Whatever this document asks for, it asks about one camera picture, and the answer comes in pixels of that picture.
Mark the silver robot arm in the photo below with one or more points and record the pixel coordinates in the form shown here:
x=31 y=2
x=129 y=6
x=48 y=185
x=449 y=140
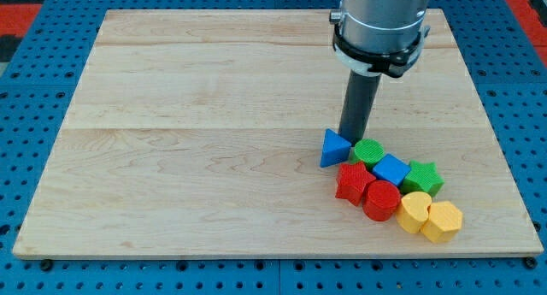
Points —
x=373 y=37

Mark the wooden board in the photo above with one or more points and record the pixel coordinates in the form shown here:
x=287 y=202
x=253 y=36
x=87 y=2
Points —
x=197 y=134

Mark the blue triangle block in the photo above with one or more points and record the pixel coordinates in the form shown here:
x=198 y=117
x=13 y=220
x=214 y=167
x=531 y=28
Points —
x=335 y=149

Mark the red star block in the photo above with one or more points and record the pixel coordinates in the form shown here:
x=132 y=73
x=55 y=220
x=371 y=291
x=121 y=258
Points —
x=352 y=182

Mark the green cylinder block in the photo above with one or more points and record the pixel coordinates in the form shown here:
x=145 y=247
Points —
x=368 y=151

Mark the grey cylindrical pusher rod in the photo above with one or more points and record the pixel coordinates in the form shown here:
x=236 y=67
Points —
x=358 y=103

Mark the blue cube block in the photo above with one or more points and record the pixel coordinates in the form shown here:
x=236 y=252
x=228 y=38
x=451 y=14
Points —
x=391 y=169

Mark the red cylinder block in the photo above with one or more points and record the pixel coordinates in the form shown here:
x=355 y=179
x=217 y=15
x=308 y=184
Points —
x=381 y=200

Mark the green star block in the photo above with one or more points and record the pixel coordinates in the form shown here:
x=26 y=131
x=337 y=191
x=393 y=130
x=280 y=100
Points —
x=422 y=177

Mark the yellow heart block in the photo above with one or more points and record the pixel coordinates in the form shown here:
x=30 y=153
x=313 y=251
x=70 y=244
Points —
x=413 y=211

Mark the yellow hexagon block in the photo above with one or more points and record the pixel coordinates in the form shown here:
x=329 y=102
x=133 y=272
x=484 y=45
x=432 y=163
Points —
x=444 y=222

